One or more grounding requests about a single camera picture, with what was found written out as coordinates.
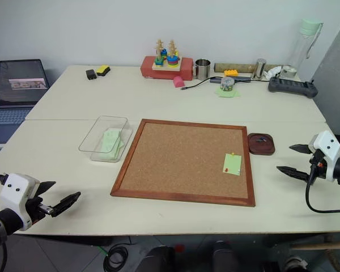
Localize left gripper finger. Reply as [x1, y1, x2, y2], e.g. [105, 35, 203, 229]
[50, 191, 82, 219]
[35, 181, 57, 197]

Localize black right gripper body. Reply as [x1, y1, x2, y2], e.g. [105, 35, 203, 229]
[308, 148, 328, 180]

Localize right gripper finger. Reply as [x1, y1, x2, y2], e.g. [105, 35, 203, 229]
[288, 143, 314, 155]
[276, 165, 311, 182]

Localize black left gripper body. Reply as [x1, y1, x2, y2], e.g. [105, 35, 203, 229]
[24, 181, 53, 225]

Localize green paper note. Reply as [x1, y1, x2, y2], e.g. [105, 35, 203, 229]
[222, 153, 243, 176]

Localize wood framed cork board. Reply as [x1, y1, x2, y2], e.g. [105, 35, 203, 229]
[109, 118, 257, 209]

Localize black and yellow small objects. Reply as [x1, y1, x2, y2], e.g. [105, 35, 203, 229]
[95, 65, 112, 77]

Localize dark brown wooden tray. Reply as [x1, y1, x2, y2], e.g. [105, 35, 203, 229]
[247, 132, 276, 156]

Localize black power strip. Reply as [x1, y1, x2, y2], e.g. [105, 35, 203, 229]
[267, 76, 319, 99]

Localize grey partition panel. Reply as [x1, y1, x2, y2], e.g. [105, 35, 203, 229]
[311, 16, 340, 142]

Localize stack of green notes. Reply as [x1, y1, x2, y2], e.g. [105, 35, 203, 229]
[97, 127, 125, 160]

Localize clear plastic container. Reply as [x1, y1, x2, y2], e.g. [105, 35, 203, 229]
[78, 114, 135, 163]

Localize wooden stick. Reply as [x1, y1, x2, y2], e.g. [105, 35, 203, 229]
[290, 240, 340, 250]

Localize crumpled white cloth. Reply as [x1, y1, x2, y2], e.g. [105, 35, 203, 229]
[261, 65, 284, 80]

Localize steel cylinder canister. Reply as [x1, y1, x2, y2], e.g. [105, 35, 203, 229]
[252, 58, 267, 80]

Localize dark grey usb hub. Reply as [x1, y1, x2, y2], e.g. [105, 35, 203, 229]
[210, 75, 252, 84]

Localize black white shoe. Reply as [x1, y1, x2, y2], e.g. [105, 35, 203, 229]
[284, 254, 312, 272]

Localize clear bottle green lid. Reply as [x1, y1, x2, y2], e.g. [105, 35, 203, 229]
[287, 18, 324, 72]

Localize open grey laptop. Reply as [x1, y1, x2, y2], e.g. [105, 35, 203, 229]
[0, 58, 52, 146]

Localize dark rounded shape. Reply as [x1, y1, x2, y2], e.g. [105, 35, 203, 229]
[212, 240, 239, 272]

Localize steel mug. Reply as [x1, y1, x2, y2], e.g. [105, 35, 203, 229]
[193, 58, 212, 80]

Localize pink arched block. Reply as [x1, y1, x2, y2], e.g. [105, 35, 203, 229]
[172, 75, 186, 90]

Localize red rectangular box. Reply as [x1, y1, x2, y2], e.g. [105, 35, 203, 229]
[140, 55, 194, 82]

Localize colourful wooden stacking toy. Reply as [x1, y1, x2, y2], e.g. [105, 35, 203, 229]
[151, 39, 183, 72]

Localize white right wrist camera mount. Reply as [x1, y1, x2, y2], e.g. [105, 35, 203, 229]
[308, 130, 340, 182]

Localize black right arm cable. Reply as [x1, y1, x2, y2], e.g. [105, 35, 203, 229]
[305, 152, 340, 213]

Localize coiled black floor cable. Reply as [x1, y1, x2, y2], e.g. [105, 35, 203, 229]
[103, 244, 129, 270]

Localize brown rope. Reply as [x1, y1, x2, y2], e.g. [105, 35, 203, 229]
[322, 232, 340, 272]

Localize black usb cable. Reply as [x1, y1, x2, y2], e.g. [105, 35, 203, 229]
[181, 76, 216, 91]

